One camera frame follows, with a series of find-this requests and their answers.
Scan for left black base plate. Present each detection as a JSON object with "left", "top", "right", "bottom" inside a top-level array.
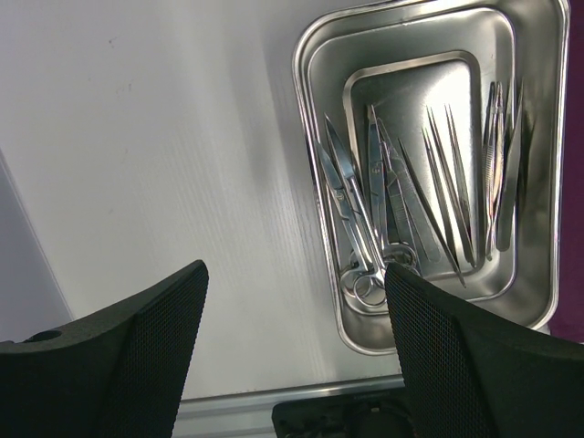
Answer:
[{"left": 271, "top": 388, "right": 416, "bottom": 438}]

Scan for plain steel surgical scissors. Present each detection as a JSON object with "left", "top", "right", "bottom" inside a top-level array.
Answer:
[{"left": 324, "top": 114, "right": 386, "bottom": 287}]

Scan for stainless steel instrument tray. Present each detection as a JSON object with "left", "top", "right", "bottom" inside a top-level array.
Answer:
[{"left": 293, "top": 1, "right": 570, "bottom": 356}]

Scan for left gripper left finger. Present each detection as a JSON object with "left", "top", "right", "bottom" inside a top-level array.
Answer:
[{"left": 1, "top": 260, "right": 209, "bottom": 437}]

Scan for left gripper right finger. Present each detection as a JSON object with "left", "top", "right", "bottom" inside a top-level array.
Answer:
[{"left": 384, "top": 263, "right": 583, "bottom": 437}]

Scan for aluminium mounting rail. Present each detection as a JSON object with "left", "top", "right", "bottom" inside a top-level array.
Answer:
[{"left": 172, "top": 375, "right": 404, "bottom": 437}]

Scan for purple surgical drape cloth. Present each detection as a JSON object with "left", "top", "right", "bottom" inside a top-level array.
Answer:
[{"left": 549, "top": 1, "right": 583, "bottom": 343}]

